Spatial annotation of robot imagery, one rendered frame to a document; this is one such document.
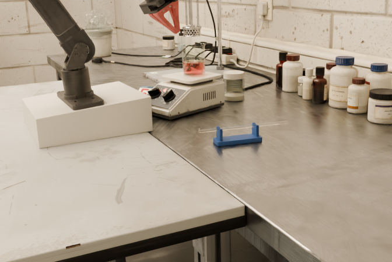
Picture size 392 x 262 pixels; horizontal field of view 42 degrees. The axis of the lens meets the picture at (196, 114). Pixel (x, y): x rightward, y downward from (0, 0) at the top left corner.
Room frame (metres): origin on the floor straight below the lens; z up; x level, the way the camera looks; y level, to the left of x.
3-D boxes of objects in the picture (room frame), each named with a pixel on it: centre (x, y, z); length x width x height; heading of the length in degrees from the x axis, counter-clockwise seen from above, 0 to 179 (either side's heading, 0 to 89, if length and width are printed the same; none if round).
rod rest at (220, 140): (1.02, -0.09, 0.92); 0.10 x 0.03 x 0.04; 104
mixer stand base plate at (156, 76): (1.81, 0.01, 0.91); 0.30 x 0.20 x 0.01; 114
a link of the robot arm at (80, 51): (1.17, 0.27, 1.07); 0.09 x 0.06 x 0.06; 17
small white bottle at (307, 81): (1.39, -0.32, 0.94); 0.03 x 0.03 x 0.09
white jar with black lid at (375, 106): (1.15, -0.44, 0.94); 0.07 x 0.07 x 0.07
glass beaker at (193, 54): (1.34, 0.00, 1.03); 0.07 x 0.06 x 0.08; 122
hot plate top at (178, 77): (1.34, 0.01, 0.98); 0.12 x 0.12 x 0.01; 43
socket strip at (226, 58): (2.19, -0.07, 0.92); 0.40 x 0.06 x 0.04; 24
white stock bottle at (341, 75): (1.30, -0.39, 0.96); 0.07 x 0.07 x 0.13
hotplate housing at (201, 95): (1.32, 0.03, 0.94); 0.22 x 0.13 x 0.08; 133
